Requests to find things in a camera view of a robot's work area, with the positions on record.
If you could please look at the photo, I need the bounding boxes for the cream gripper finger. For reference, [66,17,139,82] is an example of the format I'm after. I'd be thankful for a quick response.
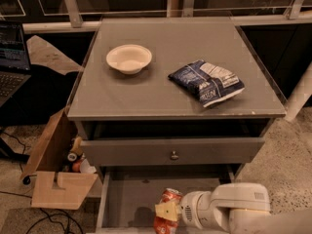
[155,201,180,221]

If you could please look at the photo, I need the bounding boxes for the red coke can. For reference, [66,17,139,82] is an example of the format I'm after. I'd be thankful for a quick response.
[153,188,182,234]

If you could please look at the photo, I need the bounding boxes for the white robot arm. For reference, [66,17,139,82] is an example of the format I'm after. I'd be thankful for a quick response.
[154,60,310,234]

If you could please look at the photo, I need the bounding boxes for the open grey middle drawer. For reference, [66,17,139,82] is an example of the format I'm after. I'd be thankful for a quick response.
[96,165,248,234]

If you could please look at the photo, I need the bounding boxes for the round metal drawer knob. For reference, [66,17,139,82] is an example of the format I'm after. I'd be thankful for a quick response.
[170,151,179,161]

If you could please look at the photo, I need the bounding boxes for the grey top drawer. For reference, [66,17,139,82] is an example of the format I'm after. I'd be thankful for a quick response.
[81,137,264,166]

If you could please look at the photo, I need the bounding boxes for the grey drawer cabinet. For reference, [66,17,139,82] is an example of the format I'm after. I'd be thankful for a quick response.
[66,16,289,234]

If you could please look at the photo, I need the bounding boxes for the orange ball in box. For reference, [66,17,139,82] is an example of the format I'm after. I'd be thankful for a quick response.
[72,160,82,173]

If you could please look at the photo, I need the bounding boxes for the small bottle in box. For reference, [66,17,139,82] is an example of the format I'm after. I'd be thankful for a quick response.
[67,136,83,162]

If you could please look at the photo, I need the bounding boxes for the brown cardboard box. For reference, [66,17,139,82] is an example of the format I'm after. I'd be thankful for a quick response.
[20,109,98,210]

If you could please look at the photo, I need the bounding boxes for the blue chip bag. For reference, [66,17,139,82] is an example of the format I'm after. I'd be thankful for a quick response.
[168,59,245,107]

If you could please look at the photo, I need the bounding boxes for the white paper bowl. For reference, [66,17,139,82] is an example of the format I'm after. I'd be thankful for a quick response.
[106,44,152,75]

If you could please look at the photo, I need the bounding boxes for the black laptop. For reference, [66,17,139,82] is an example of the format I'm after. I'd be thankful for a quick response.
[0,20,31,106]

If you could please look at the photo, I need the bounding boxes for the black floor cable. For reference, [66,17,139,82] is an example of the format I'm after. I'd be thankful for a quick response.
[0,129,85,234]

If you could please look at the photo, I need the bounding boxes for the metal railing frame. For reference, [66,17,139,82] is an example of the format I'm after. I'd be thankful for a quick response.
[0,0,312,31]

